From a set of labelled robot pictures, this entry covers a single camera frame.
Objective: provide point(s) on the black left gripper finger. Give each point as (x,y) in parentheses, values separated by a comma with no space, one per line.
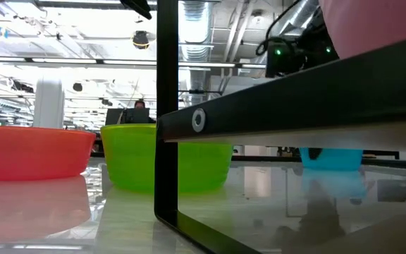
(139,7)

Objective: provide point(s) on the black computer monitor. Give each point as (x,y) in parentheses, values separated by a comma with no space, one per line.
(132,115)

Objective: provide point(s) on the small orange translucent bowl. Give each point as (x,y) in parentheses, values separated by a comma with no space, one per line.
(30,153)

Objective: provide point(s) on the large light pink bowl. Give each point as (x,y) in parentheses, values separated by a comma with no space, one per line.
(372,24)

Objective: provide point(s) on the black round ceiling fixture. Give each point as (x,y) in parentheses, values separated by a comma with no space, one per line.
(140,40)

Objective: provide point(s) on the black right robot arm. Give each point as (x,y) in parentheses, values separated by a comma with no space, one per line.
(287,60)

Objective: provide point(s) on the white glossy table mat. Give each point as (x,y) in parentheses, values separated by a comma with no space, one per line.
(294,211)

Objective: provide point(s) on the small cyan translucent bowl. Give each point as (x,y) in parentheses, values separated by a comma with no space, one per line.
(333,160)

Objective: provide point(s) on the silver ventilation duct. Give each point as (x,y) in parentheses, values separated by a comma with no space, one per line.
(194,31)

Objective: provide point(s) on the wooden board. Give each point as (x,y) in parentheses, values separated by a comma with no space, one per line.
(294,106)

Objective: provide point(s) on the person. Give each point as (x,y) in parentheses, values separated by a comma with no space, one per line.
(140,104)

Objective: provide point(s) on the white rounded column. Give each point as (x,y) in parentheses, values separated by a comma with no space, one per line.
(49,102)

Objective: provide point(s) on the small green translucent bowl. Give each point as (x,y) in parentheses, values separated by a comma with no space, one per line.
(129,158)

